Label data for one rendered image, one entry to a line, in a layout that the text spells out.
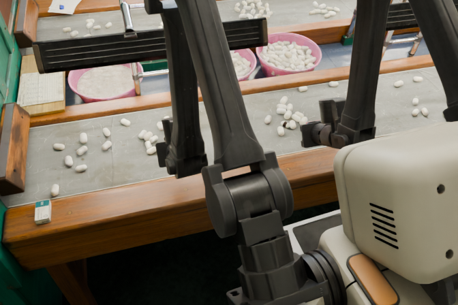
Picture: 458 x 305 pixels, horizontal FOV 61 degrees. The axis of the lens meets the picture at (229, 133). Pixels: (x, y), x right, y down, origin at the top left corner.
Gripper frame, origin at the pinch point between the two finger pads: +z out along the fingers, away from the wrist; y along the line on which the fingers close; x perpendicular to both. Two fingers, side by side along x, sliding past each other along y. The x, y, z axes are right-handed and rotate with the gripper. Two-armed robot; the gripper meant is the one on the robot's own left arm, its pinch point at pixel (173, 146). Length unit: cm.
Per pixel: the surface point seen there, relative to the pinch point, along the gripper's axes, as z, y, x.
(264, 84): 29, -39, -12
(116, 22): 75, 10, -47
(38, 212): -1.1, 37.1, 10.6
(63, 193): 7.7, 32.0, 9.1
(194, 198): -3.2, -3.3, 14.9
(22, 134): 16.0, 41.4, -8.7
